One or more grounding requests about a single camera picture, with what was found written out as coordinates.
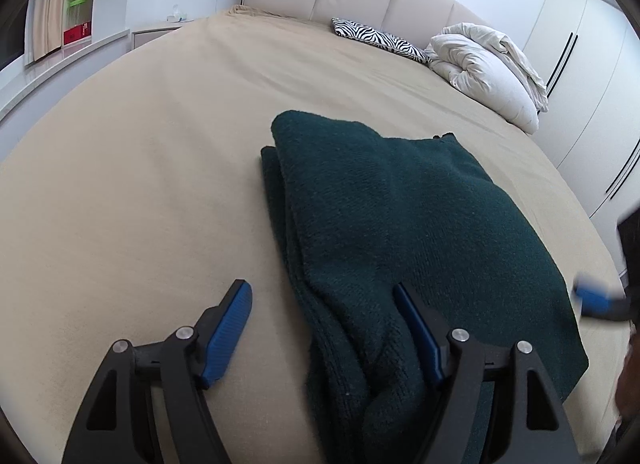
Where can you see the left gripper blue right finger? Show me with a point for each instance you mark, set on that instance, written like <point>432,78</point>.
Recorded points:
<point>429,332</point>

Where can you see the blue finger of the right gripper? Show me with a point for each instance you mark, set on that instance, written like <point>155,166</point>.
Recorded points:
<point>597,305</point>

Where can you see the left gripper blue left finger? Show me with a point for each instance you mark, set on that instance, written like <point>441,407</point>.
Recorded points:
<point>219,330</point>

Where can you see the dark green knitted garment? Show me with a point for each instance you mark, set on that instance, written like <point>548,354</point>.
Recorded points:
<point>354,214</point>

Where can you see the person's right hand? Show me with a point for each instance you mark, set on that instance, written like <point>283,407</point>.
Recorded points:
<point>627,395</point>

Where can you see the white crumpled duvet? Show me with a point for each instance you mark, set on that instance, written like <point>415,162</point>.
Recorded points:
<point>487,66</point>

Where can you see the white wardrobe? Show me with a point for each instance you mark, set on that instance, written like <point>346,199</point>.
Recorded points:
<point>588,53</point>

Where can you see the white bedside table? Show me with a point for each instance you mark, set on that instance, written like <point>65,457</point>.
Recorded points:
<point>151,32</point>

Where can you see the zebra print pillow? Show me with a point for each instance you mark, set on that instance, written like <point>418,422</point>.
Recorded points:
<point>353,30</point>

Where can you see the red storage box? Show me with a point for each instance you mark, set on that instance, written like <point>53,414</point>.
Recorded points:
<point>76,33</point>

